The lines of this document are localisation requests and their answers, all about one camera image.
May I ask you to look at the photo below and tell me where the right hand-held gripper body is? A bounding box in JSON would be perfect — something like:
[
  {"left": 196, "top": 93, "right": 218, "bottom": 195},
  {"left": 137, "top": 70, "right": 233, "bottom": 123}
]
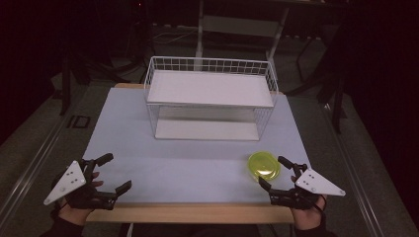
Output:
[{"left": 269, "top": 162, "right": 347, "bottom": 210}]

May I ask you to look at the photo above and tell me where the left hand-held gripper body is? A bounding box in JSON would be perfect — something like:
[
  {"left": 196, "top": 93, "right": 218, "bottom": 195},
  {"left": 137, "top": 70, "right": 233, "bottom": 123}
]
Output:
[{"left": 42, "top": 158, "right": 117, "bottom": 211}]

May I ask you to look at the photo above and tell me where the yellow-green plastic plate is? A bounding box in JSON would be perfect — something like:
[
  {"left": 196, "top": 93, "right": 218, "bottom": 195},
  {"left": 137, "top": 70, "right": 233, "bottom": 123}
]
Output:
[{"left": 247, "top": 150, "right": 282, "bottom": 183}]

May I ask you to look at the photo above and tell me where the person's right hand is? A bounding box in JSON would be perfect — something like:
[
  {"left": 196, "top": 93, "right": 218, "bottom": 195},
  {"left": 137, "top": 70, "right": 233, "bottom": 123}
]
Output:
[{"left": 290, "top": 176, "right": 328, "bottom": 231}]

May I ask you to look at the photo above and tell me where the person's left hand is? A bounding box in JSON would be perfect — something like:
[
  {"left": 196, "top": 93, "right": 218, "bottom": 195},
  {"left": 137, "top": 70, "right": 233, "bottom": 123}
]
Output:
[{"left": 58, "top": 171, "right": 104, "bottom": 227}]

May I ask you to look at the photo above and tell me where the light blue table mat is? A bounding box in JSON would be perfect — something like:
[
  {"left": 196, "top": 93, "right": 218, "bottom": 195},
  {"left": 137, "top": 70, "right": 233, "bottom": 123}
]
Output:
[{"left": 82, "top": 86, "right": 311, "bottom": 204}]

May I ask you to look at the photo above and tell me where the black stand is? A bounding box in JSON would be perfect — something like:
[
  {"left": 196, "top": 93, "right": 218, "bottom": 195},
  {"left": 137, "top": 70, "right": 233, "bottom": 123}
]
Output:
[{"left": 330, "top": 73, "right": 348, "bottom": 134}]

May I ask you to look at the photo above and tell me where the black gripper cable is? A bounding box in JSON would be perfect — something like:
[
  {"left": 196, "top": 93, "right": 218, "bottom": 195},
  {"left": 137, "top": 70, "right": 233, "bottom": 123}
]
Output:
[{"left": 311, "top": 197, "right": 328, "bottom": 225}]

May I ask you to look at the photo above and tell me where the black rectangular floor bracket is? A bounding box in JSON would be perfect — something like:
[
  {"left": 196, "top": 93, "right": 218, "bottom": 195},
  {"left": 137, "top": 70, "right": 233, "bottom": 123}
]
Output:
[{"left": 66, "top": 115, "right": 92, "bottom": 129}]

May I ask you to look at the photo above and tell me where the white wire shelf rack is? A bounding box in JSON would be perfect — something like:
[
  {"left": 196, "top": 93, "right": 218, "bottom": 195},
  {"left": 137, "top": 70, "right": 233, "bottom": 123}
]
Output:
[{"left": 143, "top": 55, "right": 280, "bottom": 142}]

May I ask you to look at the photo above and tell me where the white cable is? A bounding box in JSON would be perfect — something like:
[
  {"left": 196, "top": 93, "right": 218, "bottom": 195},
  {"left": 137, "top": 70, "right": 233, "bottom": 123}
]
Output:
[{"left": 151, "top": 25, "right": 200, "bottom": 46}]

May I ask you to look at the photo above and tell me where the white metal frame stand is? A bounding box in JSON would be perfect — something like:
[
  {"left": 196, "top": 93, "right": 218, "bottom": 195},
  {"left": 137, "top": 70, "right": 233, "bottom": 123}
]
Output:
[{"left": 195, "top": 0, "right": 292, "bottom": 72}]

